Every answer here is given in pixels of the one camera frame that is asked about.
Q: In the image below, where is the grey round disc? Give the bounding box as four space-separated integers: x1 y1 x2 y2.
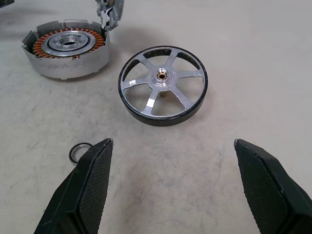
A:
21 19 111 81

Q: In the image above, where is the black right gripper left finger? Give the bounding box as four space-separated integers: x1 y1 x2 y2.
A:
33 137 114 234

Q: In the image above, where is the black rimmed spoked rotor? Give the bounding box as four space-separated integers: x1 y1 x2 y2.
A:
117 45 209 127

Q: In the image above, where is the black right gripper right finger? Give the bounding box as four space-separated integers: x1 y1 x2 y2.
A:
233 138 312 234

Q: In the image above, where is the small silver bearing ring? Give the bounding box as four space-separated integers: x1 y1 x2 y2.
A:
69 142 94 168

